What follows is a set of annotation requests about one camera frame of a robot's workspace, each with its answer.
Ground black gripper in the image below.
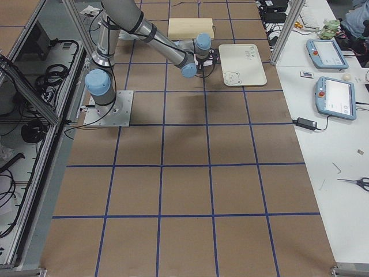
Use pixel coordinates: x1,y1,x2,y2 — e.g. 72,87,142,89
194,51,215,68

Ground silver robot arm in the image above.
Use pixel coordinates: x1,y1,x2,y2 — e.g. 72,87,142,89
85,1,215,113

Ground cream bear tray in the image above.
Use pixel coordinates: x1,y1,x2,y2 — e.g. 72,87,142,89
219,44,267,87

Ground bamboo cutting board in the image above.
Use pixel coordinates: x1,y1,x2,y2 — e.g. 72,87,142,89
168,18,214,40

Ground small white card box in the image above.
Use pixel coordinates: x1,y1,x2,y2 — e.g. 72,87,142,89
300,71,314,78

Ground black power adapter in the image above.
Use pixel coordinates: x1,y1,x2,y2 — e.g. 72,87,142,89
292,117,317,130

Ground upper blue teach pendant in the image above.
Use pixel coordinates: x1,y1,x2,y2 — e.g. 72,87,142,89
306,39,349,70

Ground blue teach pendant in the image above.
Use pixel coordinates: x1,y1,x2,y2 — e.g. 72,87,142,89
315,77,357,121
306,39,349,70

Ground lower blue teach pendant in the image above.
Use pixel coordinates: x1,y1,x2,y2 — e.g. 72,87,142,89
315,77,357,121

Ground person in blue jacket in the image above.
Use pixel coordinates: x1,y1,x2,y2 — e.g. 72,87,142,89
342,0,368,37

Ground aluminium equipment rack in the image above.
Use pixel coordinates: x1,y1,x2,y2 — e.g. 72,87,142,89
1,1,89,276

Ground aluminium frame post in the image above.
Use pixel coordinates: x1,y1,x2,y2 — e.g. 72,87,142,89
270,0,305,66

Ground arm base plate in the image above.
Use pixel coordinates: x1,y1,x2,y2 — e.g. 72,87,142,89
83,90,134,128

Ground black handled scissors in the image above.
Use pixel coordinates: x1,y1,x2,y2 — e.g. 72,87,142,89
338,177,369,192

